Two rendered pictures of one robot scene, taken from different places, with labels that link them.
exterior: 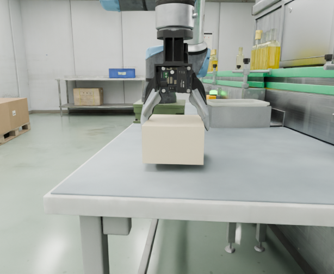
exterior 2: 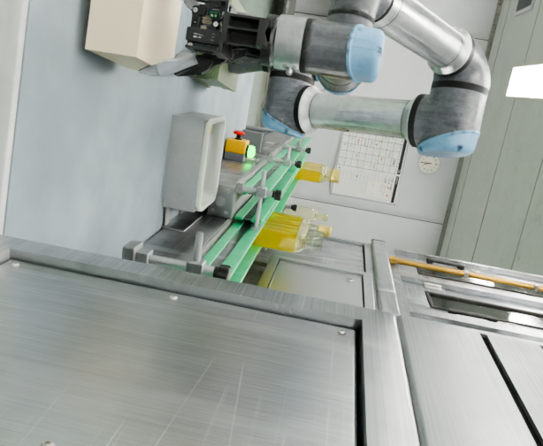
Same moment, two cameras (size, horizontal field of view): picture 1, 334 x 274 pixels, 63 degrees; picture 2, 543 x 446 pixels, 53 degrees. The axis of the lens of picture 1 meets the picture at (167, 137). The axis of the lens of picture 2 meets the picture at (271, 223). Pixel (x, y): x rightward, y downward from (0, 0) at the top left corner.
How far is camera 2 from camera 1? 0.33 m
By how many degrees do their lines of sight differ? 14
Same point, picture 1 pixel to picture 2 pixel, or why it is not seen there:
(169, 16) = (287, 31)
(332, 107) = not seen: hidden behind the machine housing
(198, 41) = (312, 117)
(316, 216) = not seen: outside the picture
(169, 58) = (236, 25)
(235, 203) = (17, 63)
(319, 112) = not seen: hidden behind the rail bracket
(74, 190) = not seen: outside the picture
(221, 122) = (179, 131)
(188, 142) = (118, 32)
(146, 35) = (416, 79)
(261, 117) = (179, 196)
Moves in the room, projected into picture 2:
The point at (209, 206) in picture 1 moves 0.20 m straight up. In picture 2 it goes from (16, 27) to (178, 53)
